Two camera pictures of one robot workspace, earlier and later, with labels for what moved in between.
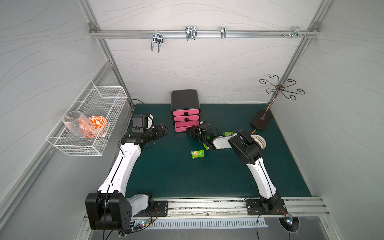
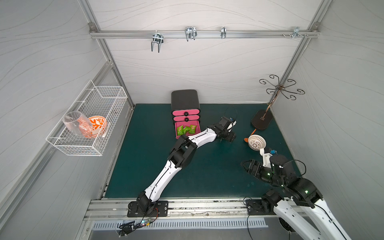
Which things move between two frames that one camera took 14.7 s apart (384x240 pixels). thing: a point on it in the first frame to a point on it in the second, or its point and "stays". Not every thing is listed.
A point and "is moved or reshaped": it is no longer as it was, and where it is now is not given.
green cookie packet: x=206 y=147 is moved or reshaped
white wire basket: x=84 y=129 stays
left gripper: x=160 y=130 to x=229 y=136
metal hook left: x=158 y=38 stays
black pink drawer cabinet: x=185 y=109 stays
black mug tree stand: x=262 y=119 stays
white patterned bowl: x=260 y=140 stays
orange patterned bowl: x=99 y=124 stays
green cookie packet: x=197 y=154 to x=180 y=130
